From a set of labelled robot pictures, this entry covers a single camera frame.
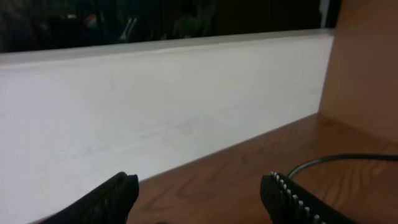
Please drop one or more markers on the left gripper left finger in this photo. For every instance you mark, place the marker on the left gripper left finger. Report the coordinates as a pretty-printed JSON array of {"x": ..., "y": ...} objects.
[{"x": 109, "y": 203}]

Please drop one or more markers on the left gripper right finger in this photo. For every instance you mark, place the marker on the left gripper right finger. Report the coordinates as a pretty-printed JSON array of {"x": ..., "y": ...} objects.
[{"x": 288, "y": 203}]

